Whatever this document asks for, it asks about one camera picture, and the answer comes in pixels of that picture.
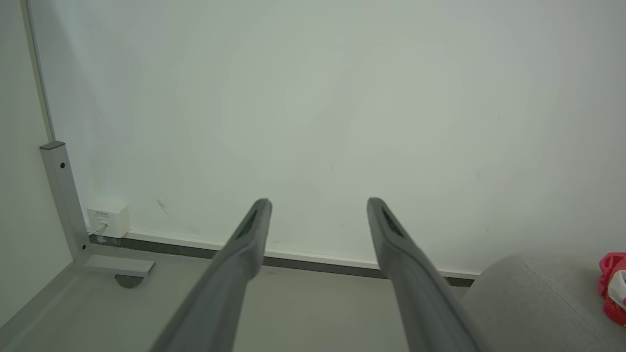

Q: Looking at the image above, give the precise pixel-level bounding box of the white and black baseboard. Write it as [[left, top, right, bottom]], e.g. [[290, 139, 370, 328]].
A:
[[89, 228, 481, 288]]

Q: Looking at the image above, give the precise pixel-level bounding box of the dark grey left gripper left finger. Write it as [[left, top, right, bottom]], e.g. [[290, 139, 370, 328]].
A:
[[149, 198, 273, 352]]

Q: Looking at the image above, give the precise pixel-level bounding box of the red and white garment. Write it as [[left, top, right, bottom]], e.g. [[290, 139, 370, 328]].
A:
[[598, 252, 626, 327]]

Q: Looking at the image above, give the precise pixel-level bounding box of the dark round frame foot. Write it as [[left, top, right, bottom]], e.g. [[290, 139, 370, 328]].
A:
[[115, 274, 148, 289]]

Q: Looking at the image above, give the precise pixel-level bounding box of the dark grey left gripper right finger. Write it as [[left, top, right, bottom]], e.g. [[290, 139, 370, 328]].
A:
[[366, 197, 491, 352]]

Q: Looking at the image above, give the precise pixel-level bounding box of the white wall socket box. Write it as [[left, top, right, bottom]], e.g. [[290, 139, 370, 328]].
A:
[[87, 204, 131, 239]]

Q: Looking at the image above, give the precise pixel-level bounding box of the grey fabric sofa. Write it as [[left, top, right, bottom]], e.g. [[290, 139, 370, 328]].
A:
[[462, 253, 626, 352]]

